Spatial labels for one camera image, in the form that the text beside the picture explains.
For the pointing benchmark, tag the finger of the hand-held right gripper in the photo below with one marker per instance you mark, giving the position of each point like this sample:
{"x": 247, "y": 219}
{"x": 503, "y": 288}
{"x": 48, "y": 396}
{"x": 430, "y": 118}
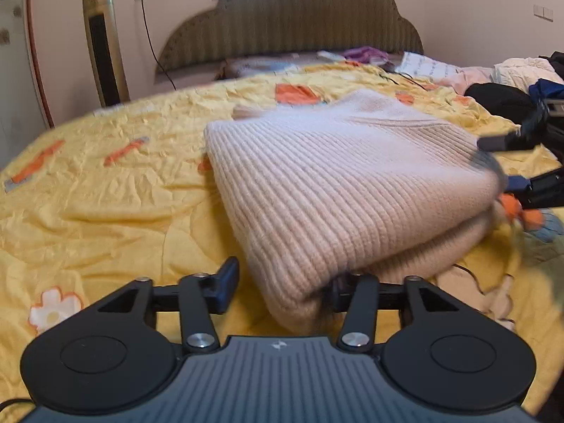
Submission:
{"x": 539, "y": 189}
{"x": 495, "y": 143}

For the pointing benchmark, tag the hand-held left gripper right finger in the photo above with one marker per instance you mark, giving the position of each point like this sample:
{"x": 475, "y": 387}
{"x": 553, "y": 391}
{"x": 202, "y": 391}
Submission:
{"x": 339, "y": 300}

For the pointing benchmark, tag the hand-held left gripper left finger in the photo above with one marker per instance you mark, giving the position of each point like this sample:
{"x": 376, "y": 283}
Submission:
{"x": 226, "y": 287}

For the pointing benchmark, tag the cream ribbed knit sweater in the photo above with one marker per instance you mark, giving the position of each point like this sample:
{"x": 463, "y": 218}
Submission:
{"x": 343, "y": 176}

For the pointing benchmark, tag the blue cloth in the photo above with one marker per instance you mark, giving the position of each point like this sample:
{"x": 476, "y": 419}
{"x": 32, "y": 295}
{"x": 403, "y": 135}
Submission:
{"x": 546, "y": 87}

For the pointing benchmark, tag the black cloth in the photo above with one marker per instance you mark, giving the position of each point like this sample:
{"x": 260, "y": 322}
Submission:
{"x": 498, "y": 99}

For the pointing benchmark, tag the white cloth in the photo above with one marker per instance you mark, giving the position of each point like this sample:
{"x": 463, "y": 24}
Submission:
{"x": 524, "y": 69}

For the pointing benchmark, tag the pink cloth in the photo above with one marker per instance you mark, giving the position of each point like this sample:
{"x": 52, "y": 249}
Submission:
{"x": 469, "y": 78}

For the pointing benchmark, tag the white printed pillow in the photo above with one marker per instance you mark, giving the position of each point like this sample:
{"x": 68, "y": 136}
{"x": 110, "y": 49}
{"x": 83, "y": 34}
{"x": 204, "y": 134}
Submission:
{"x": 429, "y": 67}

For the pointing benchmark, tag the yellow carrot print blanket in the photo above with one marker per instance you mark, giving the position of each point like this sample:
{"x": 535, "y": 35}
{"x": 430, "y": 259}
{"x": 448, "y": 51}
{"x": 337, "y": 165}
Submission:
{"x": 110, "y": 194}

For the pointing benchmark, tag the purple cloth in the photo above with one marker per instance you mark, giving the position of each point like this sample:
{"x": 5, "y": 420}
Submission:
{"x": 365, "y": 54}

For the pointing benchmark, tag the patterned pillow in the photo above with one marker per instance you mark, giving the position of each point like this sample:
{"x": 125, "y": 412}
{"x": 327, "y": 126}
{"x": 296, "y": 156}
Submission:
{"x": 264, "y": 67}

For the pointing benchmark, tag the olive ribbed headboard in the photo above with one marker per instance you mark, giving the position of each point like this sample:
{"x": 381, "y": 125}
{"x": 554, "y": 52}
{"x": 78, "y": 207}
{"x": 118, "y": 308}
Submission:
{"x": 299, "y": 17}

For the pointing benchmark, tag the gold tower air conditioner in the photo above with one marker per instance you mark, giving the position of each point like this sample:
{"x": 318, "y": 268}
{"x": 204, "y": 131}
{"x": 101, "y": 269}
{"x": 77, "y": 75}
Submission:
{"x": 103, "y": 48}

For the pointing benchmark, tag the white wardrobe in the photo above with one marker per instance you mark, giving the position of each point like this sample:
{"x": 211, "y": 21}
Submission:
{"x": 17, "y": 53}

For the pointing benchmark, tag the white wall switch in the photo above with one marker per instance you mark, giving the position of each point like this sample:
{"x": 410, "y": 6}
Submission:
{"x": 543, "y": 11}

